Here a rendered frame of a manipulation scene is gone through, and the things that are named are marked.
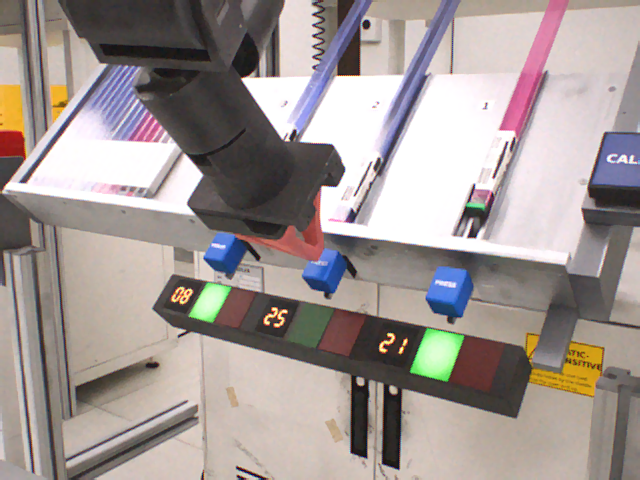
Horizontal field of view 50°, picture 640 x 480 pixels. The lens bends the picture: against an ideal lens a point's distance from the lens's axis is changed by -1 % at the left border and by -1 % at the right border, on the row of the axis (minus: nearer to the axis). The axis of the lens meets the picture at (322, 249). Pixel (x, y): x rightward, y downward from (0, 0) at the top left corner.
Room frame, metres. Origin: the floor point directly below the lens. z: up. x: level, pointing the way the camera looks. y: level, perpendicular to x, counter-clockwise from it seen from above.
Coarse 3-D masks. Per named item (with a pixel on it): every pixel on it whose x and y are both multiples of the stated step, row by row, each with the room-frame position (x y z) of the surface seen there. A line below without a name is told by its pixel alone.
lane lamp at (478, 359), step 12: (468, 348) 0.45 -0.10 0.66; (480, 348) 0.45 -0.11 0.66; (492, 348) 0.44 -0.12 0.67; (468, 360) 0.44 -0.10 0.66; (480, 360) 0.44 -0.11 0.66; (492, 360) 0.44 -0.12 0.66; (456, 372) 0.44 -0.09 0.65; (468, 372) 0.44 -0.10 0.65; (480, 372) 0.43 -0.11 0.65; (492, 372) 0.43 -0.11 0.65; (468, 384) 0.43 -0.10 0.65; (480, 384) 0.43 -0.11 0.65
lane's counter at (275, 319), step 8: (272, 304) 0.55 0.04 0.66; (280, 304) 0.55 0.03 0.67; (288, 304) 0.54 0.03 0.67; (296, 304) 0.54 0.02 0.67; (264, 312) 0.55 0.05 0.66; (272, 312) 0.54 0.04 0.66; (280, 312) 0.54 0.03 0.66; (288, 312) 0.54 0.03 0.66; (264, 320) 0.54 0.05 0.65; (272, 320) 0.54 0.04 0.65; (280, 320) 0.53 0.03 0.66; (288, 320) 0.53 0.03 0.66; (256, 328) 0.54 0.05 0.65; (264, 328) 0.54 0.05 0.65; (272, 328) 0.53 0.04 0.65; (280, 328) 0.53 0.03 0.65; (280, 336) 0.52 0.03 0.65
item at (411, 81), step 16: (448, 0) 0.72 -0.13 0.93; (448, 16) 0.70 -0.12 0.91; (432, 32) 0.69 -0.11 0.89; (432, 48) 0.67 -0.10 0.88; (416, 64) 0.66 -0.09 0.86; (416, 80) 0.65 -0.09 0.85; (400, 96) 0.64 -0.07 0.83; (400, 112) 0.63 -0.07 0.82; (384, 128) 0.61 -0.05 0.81; (384, 144) 0.60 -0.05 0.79; (352, 208) 0.56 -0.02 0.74
